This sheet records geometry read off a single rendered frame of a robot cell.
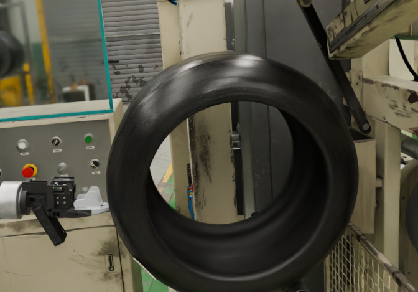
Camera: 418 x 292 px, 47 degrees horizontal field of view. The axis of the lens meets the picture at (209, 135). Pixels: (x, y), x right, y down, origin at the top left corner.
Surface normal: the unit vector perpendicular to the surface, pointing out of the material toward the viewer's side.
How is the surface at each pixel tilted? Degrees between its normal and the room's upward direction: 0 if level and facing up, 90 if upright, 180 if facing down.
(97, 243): 90
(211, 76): 43
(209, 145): 90
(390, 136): 90
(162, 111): 82
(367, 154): 90
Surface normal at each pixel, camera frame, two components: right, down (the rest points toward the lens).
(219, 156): 0.10, 0.22
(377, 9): -0.99, 0.09
